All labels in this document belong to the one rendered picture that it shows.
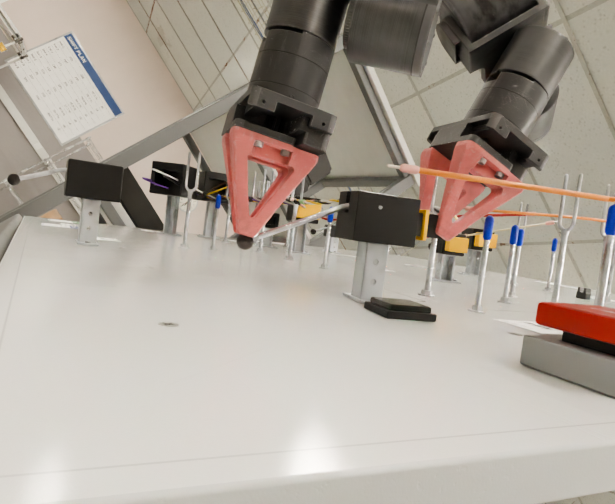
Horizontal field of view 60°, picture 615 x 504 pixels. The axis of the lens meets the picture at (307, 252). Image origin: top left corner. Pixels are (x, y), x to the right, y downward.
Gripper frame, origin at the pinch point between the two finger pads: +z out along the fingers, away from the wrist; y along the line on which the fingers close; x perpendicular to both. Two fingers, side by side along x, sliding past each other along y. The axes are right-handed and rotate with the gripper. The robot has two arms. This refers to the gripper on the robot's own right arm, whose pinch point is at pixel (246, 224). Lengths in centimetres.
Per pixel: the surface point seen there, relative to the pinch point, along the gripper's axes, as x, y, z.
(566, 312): -12.2, -20.6, 0.1
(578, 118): -190, 186, -106
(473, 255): -54, 48, -8
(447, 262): -36.1, 27.5, -3.8
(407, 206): -11.9, -2.1, -5.1
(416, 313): -11.9, -7.9, 2.8
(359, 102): -46, 113, -48
